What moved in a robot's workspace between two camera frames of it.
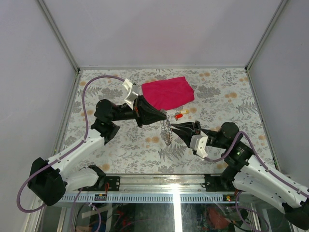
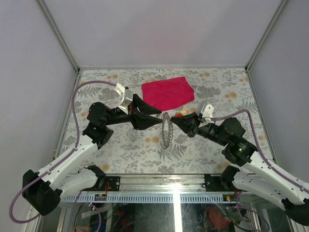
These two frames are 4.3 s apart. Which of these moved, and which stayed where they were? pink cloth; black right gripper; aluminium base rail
Moved: black right gripper
Stayed: aluminium base rail; pink cloth
